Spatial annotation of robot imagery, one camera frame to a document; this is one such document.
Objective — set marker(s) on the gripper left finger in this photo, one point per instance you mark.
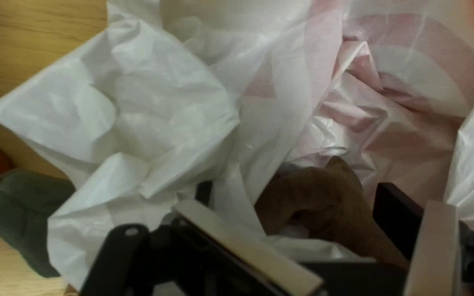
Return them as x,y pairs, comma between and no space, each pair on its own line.
275,272

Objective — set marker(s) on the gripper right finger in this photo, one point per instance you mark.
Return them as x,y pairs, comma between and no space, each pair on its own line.
436,251

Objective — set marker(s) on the white orange plastic bag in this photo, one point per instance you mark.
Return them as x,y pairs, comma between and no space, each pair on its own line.
180,91

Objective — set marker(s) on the brown plush toy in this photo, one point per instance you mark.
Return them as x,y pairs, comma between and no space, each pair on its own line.
331,206

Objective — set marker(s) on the green felt leaf plush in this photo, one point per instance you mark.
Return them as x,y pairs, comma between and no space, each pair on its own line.
26,201

